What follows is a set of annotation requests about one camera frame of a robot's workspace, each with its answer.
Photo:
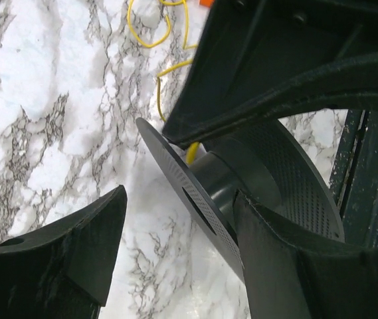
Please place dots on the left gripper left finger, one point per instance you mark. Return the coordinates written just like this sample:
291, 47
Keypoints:
64, 269

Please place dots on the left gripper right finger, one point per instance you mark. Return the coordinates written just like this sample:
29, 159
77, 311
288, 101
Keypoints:
290, 272

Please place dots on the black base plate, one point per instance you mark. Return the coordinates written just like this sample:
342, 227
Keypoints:
354, 178

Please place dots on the orange curved toy track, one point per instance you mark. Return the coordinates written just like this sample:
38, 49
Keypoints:
206, 3

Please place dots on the black cable spool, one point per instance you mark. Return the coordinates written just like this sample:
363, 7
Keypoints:
266, 162

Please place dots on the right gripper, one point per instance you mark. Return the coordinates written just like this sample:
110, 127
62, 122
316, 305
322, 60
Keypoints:
246, 67

